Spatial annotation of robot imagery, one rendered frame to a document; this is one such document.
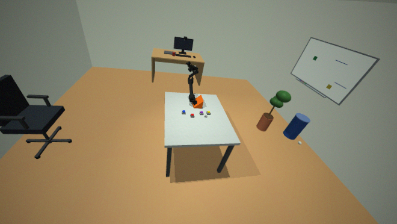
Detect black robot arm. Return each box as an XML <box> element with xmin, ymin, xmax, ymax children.
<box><xmin>188</xmin><ymin>65</ymin><xmax>198</xmax><ymax>105</ymax></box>

